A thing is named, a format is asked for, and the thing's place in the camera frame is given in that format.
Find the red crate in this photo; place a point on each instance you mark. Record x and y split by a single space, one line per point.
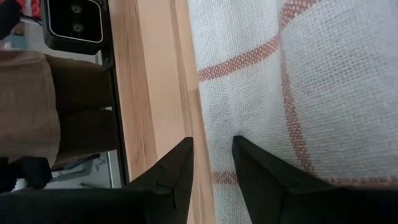
31 7

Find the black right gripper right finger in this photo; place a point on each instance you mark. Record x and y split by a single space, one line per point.
280 199

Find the white red-checked towel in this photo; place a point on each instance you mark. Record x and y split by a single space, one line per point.
326 93

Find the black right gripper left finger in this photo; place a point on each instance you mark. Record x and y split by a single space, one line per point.
149 202

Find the black table-level camera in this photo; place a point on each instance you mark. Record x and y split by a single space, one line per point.
74 18

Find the person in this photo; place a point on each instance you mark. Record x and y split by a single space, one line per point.
31 109

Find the black metal table frame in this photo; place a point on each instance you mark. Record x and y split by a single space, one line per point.
116 109

